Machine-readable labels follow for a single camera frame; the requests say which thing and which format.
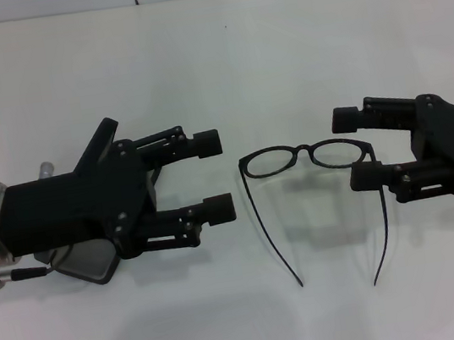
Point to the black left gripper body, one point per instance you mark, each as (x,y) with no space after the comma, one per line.
(66,211)

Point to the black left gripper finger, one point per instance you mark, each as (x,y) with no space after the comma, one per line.
(220,208)
(206,144)

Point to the black glasses case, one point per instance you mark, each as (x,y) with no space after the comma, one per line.
(90,269)

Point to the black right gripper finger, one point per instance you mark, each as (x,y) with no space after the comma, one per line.
(345,119)
(367,176)

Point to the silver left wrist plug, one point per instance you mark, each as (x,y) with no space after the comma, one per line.
(47,170)

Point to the black glasses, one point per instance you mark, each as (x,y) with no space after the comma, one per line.
(302,148)

